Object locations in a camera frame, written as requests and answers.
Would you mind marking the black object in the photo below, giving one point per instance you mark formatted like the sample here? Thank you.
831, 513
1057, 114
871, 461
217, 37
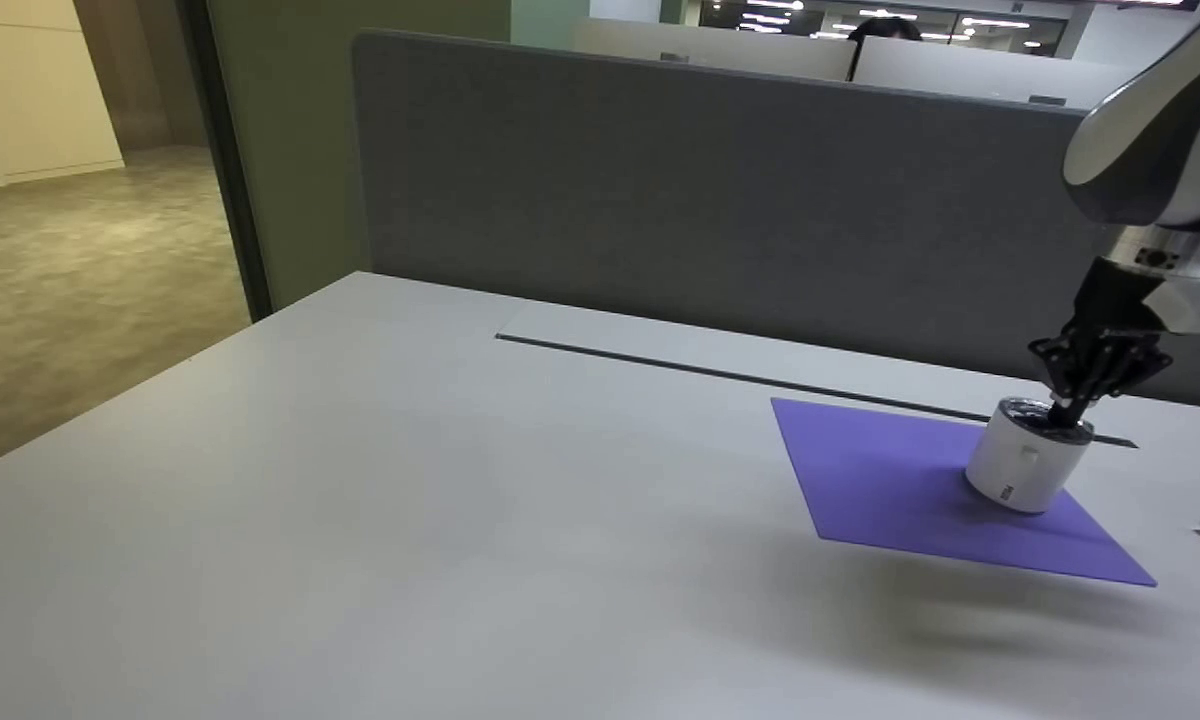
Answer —
1043, 423

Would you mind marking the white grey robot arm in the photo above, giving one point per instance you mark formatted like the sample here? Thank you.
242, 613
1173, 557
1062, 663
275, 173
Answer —
1134, 163

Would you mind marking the grey desk divider panel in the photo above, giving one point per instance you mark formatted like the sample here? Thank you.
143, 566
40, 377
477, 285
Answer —
861, 216

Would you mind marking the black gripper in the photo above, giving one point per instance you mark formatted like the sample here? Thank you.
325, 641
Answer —
1117, 343

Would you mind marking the white cup-shaped strainer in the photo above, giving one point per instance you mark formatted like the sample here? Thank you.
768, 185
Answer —
1018, 471

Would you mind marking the purple square mat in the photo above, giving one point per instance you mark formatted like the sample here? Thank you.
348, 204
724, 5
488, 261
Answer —
898, 481

